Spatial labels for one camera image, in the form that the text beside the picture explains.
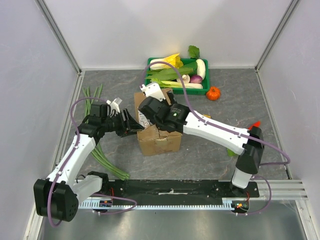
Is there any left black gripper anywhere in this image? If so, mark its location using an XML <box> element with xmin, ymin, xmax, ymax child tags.
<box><xmin>102</xmin><ymin>108</ymin><xmax>144</xmax><ymax>138</ymax></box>

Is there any green long beans bundle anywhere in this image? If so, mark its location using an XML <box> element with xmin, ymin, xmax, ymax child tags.
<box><xmin>82</xmin><ymin>84</ymin><xmax>130</xmax><ymax>180</ymax></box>

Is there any white mushroom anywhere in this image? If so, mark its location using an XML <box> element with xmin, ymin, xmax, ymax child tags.
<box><xmin>176</xmin><ymin>74</ymin><xmax>191</xmax><ymax>84</ymax></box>

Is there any loose green lettuce leaf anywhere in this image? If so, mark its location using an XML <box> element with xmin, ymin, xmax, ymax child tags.
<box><xmin>227</xmin><ymin>149</ymin><xmax>237</xmax><ymax>157</ymax></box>

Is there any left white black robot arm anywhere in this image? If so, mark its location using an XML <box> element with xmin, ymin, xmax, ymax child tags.
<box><xmin>33</xmin><ymin>101</ymin><xmax>144</xmax><ymax>222</ymax></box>

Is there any green plastic vegetable tray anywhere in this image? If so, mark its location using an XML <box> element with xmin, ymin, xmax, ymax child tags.
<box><xmin>144</xmin><ymin>58</ymin><xmax>211</xmax><ymax>95</ymax></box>

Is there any white radish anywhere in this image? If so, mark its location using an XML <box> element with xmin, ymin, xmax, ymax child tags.
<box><xmin>196</xmin><ymin>58</ymin><xmax>206</xmax><ymax>79</ymax></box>

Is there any brown cardboard express box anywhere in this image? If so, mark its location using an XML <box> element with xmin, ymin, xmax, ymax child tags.
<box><xmin>134</xmin><ymin>92</ymin><xmax>182</xmax><ymax>156</ymax></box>

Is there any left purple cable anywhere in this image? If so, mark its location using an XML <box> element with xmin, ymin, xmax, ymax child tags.
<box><xmin>47</xmin><ymin>97</ymin><xmax>138</xmax><ymax>228</ymax></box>

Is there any grey slotted cable duct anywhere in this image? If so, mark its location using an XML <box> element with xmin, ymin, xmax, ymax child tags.
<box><xmin>78</xmin><ymin>197</ymin><xmax>247</xmax><ymax>211</ymax></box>

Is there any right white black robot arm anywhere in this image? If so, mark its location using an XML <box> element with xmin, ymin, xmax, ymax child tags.
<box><xmin>138</xmin><ymin>96</ymin><xmax>265</xmax><ymax>197</ymax></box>

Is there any small orange pumpkin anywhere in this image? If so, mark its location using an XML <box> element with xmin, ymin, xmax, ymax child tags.
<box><xmin>205</xmin><ymin>86</ymin><xmax>221</xmax><ymax>101</ymax></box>

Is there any purple onion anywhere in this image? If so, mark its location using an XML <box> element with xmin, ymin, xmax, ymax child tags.
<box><xmin>190</xmin><ymin>75</ymin><xmax>203</xmax><ymax>84</ymax></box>

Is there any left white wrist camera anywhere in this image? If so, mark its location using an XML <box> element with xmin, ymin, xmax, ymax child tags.
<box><xmin>106</xmin><ymin>97</ymin><xmax>122</xmax><ymax>117</ymax></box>

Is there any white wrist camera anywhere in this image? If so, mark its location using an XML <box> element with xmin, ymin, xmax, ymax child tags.
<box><xmin>139</xmin><ymin>82</ymin><xmax>165</xmax><ymax>102</ymax></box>
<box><xmin>106</xmin><ymin>97</ymin><xmax>122</xmax><ymax>117</ymax></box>

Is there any large green leaf vegetable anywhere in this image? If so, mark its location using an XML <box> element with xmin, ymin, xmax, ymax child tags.
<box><xmin>145</xmin><ymin>61</ymin><xmax>198</xmax><ymax>81</ymax></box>

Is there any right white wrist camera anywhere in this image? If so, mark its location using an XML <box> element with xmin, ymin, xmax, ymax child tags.
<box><xmin>139</xmin><ymin>82</ymin><xmax>165</xmax><ymax>102</ymax></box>

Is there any green leaf behind tray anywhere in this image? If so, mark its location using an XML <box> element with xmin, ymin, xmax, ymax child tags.
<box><xmin>188</xmin><ymin>45</ymin><xmax>200</xmax><ymax>59</ymax></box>

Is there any napa cabbage with yellow leaves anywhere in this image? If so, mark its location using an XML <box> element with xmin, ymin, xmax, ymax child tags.
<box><xmin>150</xmin><ymin>53</ymin><xmax>184</xmax><ymax>70</ymax></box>

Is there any orange carrot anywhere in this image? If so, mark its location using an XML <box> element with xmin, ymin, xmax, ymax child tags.
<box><xmin>252</xmin><ymin>121</ymin><xmax>261</xmax><ymax>128</ymax></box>

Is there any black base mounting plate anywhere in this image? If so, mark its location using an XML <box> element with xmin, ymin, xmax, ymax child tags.
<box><xmin>98</xmin><ymin>179</ymin><xmax>260</xmax><ymax>205</ymax></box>

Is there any white green leek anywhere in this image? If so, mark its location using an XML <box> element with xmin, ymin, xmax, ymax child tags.
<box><xmin>151</xmin><ymin>78</ymin><xmax>203</xmax><ymax>89</ymax></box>

